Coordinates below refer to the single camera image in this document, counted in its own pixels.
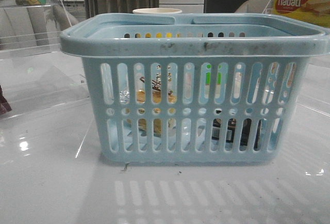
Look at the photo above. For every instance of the packaged bread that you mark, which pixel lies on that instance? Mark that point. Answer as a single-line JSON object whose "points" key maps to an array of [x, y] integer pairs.
{"points": [[156, 96]]}

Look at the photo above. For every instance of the black tissue pack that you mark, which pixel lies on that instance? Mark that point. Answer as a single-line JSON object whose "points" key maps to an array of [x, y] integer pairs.
{"points": [[217, 130]]}

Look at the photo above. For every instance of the light blue plastic basket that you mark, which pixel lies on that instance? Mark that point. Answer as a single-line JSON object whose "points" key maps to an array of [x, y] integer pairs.
{"points": [[232, 65]]}

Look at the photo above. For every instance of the white paper cup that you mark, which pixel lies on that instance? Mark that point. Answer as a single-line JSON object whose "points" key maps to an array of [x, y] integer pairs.
{"points": [[157, 11]]}

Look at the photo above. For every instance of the clear acrylic left shelf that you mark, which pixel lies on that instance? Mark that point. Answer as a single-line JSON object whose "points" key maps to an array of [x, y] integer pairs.
{"points": [[35, 74]]}

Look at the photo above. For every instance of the clear acrylic shelf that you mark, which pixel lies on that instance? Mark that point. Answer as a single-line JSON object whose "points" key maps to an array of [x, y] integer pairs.
{"points": [[319, 61], [35, 74]]}

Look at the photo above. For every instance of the clear acrylic right shelf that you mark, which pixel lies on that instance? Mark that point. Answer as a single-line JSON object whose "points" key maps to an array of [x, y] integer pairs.
{"points": [[319, 61]]}

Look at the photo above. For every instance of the dark red snack packet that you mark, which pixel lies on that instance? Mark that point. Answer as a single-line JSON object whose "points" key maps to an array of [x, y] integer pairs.
{"points": [[4, 105]]}

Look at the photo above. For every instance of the yellow nabati wafer box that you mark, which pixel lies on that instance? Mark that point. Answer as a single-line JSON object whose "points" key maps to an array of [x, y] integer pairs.
{"points": [[310, 11]]}

